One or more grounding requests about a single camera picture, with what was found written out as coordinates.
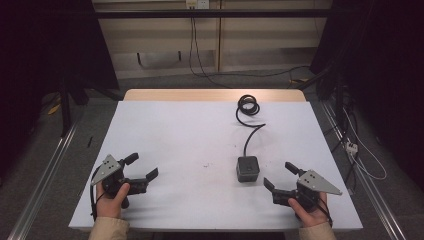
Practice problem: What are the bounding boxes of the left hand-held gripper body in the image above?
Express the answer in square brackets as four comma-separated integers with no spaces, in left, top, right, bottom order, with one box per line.
[90,153,149,210]

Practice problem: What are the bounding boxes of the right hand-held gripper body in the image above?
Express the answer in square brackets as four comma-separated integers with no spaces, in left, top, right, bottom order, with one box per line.
[272,168,344,214]

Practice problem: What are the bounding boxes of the person's left hand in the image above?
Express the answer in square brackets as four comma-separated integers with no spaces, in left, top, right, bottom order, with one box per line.
[95,182,131,220]

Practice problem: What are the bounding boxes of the person's right hand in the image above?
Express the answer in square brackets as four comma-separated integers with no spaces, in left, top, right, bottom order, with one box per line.
[287,192,332,229]

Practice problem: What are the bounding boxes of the black power adapter box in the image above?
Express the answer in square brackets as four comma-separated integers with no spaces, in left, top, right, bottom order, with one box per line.
[235,155,261,184]

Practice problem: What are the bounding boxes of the white table cover sheet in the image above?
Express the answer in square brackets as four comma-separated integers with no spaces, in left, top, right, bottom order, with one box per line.
[67,100,364,232]

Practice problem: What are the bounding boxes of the black metal stand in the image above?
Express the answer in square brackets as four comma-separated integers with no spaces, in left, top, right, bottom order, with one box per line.
[57,74,90,138]
[295,64,359,194]

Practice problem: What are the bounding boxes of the yellow floor tape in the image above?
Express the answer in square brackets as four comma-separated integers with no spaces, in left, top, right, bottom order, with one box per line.
[47,102,62,116]

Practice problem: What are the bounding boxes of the wooden table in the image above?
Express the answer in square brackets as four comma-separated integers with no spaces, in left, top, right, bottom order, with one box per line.
[122,88,307,103]

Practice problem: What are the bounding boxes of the black curtain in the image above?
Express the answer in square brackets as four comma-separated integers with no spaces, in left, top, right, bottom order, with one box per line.
[0,0,120,181]
[309,0,424,193]

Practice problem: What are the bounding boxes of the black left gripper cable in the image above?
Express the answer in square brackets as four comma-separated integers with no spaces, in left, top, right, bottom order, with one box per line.
[89,165,105,222]

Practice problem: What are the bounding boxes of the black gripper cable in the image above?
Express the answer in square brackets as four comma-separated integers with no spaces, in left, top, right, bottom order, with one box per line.
[89,165,105,222]
[316,199,334,228]

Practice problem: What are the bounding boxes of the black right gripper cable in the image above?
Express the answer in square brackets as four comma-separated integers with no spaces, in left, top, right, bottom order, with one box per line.
[316,199,334,228]

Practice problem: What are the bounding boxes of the metal floor rail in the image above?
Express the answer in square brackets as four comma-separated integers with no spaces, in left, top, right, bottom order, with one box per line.
[7,118,83,240]
[319,99,407,240]

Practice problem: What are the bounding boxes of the white floor cable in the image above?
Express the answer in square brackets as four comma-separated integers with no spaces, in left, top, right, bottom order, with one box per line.
[342,107,388,182]

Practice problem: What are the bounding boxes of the black coiled adapter cable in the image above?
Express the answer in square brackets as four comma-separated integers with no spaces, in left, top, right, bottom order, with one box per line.
[235,94,267,158]

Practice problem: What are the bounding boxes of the black hanging wall cables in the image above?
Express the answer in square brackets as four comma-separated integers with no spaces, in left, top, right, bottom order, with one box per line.
[188,16,312,90]

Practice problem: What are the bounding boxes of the beige wall cabinet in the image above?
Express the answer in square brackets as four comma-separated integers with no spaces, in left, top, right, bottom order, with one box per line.
[91,0,334,81]

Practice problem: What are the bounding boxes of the black horizontal frame bar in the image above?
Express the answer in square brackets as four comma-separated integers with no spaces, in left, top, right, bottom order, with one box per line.
[92,8,335,20]

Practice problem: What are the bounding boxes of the white wall socket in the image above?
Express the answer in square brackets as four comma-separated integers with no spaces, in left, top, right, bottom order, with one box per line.
[185,0,211,10]

